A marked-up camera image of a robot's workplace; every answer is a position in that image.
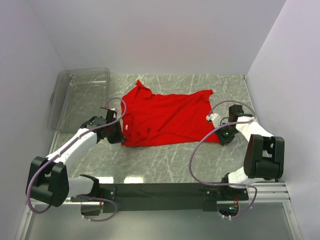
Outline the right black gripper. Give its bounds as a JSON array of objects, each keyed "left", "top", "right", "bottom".
[{"left": 213, "top": 121, "right": 240, "bottom": 145}]

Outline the red t shirt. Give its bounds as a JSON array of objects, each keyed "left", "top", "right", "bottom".
[{"left": 121, "top": 81, "right": 214, "bottom": 147}]

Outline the clear plastic bin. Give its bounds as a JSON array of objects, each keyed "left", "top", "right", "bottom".
[{"left": 47, "top": 68, "right": 110, "bottom": 134}]

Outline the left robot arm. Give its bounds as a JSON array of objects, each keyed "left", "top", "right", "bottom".
[{"left": 25, "top": 107, "right": 125, "bottom": 207}]

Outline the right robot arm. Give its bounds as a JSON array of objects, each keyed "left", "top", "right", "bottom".
[{"left": 215, "top": 104, "right": 285, "bottom": 200}]

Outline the black base beam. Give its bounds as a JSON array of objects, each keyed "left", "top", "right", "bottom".
[{"left": 70, "top": 182, "right": 250, "bottom": 214}]

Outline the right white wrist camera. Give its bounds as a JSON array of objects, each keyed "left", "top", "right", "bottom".
[{"left": 206, "top": 113, "right": 222, "bottom": 126}]

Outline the aluminium rail frame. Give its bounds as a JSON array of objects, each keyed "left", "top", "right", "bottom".
[{"left": 25, "top": 69, "right": 301, "bottom": 240}]

